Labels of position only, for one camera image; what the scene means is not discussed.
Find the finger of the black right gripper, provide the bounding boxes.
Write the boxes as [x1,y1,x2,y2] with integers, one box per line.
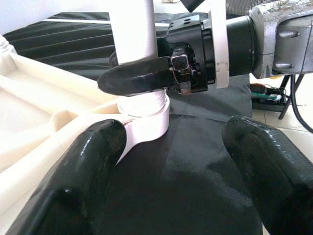
[97,56,177,98]
[109,51,119,68]

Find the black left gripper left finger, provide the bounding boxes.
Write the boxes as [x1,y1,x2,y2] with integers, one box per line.
[4,119,128,235]

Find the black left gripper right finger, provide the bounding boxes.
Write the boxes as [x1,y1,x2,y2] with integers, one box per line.
[221,115,313,235]

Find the white plastic table top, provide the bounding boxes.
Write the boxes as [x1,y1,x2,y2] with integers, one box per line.
[0,34,171,213]

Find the grey electric fan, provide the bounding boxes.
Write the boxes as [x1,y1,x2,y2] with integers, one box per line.
[226,0,271,16]

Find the black metal stand leg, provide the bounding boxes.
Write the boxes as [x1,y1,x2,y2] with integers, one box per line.
[278,74,306,120]

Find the black open equipment case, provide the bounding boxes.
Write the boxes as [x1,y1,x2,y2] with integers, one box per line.
[249,82,289,113]

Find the black tablecloth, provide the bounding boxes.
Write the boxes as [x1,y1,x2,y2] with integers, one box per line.
[2,11,264,235]

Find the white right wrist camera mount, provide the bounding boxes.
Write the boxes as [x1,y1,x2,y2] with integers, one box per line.
[180,0,230,90]

